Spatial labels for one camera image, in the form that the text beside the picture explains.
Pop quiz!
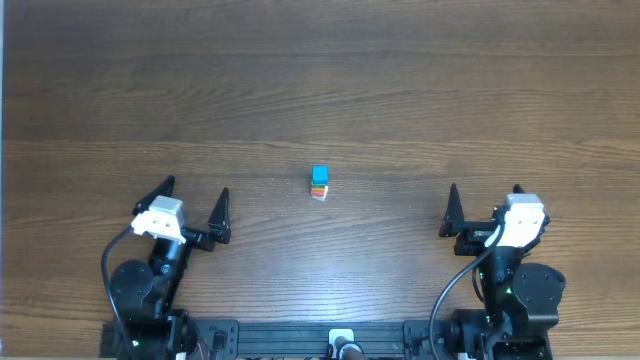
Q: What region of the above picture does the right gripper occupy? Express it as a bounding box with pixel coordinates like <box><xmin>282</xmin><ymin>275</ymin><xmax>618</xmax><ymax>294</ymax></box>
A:
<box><xmin>438</xmin><ymin>182</ymin><xmax>527</xmax><ymax>258</ymax></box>

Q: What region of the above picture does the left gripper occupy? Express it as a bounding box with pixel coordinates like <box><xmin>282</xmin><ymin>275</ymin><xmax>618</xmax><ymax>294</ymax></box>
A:
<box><xmin>132</xmin><ymin>174</ymin><xmax>233</xmax><ymax>253</ymax></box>

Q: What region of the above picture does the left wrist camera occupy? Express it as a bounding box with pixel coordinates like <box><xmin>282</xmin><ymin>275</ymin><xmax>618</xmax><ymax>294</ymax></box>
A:
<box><xmin>130</xmin><ymin>195</ymin><xmax>187</xmax><ymax>245</ymax></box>

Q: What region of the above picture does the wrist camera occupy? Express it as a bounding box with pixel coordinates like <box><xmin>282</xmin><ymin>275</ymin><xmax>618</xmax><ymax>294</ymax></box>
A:
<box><xmin>130</xmin><ymin>195</ymin><xmax>187</xmax><ymax>245</ymax></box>
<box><xmin>494</xmin><ymin>193</ymin><xmax>546</xmax><ymax>249</ymax></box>

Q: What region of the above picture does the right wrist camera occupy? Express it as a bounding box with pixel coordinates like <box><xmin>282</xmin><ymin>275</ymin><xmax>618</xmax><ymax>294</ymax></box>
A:
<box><xmin>494</xmin><ymin>193</ymin><xmax>546</xmax><ymax>249</ymax></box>

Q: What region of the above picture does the mounting rail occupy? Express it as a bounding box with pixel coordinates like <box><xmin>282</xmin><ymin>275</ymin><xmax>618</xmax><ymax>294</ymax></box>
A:
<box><xmin>99</xmin><ymin>319</ymin><xmax>554</xmax><ymax>360</ymax></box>

